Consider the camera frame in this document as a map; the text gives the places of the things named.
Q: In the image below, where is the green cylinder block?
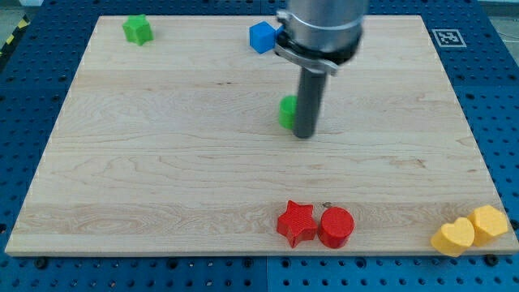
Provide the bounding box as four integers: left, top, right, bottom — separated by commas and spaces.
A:
278, 95, 297, 130

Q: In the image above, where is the red star block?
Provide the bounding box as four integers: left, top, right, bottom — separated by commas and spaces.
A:
277, 200, 318, 248

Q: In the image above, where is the green star block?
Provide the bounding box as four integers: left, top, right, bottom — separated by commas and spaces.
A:
122, 15, 154, 45

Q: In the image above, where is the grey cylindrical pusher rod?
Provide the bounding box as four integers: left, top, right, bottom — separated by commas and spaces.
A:
293, 67, 327, 139

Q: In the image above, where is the wooden board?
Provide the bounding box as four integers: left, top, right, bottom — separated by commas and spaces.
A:
6, 15, 502, 257

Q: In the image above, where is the blue cube block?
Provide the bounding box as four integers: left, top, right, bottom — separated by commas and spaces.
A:
249, 21, 284, 54

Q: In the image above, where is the red cylinder block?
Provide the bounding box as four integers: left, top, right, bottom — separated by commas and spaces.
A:
318, 207, 355, 249

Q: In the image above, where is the yellow heart block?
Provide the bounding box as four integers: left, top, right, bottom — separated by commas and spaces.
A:
430, 217, 475, 257

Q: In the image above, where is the fiducial marker tag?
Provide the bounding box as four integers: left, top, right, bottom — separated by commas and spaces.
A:
432, 28, 466, 48

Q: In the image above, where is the yellow hexagon block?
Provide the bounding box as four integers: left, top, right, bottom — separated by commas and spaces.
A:
467, 205, 508, 247

